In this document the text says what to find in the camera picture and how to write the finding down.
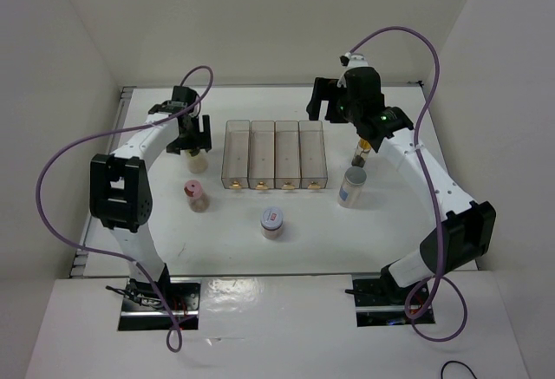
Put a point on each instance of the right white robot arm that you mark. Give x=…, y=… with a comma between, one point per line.
x=463, y=227

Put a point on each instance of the pink cap spice bottle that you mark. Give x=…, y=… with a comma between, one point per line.
x=196, y=196

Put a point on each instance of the clear organizer bin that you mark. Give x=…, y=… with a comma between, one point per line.
x=314, y=175
x=261, y=169
x=287, y=155
x=235, y=163

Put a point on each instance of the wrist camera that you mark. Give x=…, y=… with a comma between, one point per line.
x=183, y=98
x=350, y=61

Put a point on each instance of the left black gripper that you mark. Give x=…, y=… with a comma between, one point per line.
x=201, y=140

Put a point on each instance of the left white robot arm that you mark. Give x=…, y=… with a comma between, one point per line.
x=120, y=194

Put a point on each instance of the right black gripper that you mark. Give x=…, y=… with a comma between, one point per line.
x=327, y=89

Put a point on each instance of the silver lid blue label jar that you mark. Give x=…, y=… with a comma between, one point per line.
x=351, y=187

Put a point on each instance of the red label spice jar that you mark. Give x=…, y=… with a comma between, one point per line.
x=272, y=222

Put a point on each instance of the yellow cap spice bottle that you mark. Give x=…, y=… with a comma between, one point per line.
x=196, y=161

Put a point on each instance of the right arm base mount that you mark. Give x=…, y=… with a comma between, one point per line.
x=375, y=305

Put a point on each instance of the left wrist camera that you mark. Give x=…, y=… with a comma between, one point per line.
x=183, y=98

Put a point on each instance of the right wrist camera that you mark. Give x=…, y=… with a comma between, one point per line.
x=350, y=61

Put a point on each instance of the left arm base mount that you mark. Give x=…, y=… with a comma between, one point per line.
x=143, y=311

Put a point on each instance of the gold black cap bottle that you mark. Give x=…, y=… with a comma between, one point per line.
x=363, y=148

